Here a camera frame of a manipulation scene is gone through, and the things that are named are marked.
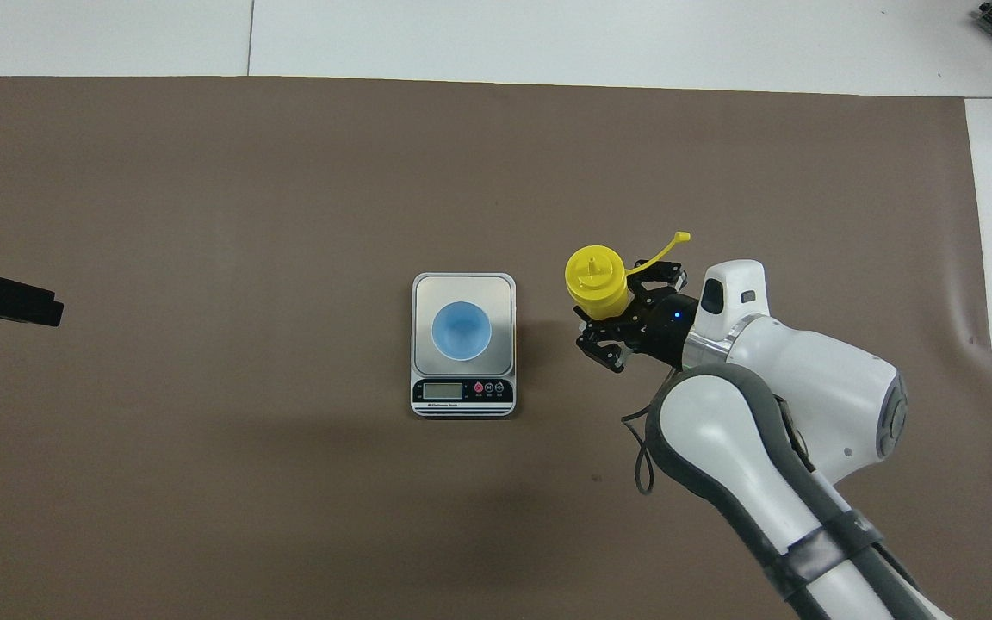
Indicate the yellow squeeze bottle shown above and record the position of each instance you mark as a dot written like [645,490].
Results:
[595,284]

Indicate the brown table mat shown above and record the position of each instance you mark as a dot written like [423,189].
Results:
[203,474]

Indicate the silver digital kitchen scale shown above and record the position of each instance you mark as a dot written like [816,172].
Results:
[461,392]

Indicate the light blue plastic cup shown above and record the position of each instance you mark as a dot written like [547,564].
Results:
[461,331]

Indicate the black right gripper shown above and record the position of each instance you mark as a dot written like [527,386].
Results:
[660,327]

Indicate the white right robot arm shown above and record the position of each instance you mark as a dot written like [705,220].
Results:
[806,379]

